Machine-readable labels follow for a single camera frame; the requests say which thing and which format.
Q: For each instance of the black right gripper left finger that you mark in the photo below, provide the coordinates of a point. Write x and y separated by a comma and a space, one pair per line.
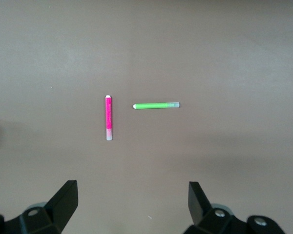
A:
63, 204

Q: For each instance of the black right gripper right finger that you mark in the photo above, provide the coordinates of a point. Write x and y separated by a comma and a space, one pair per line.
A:
199, 207

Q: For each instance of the pink marker pen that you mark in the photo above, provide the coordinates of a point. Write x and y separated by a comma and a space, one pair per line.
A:
108, 114

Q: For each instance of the green marker pen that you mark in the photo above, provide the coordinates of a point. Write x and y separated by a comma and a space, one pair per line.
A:
151, 105

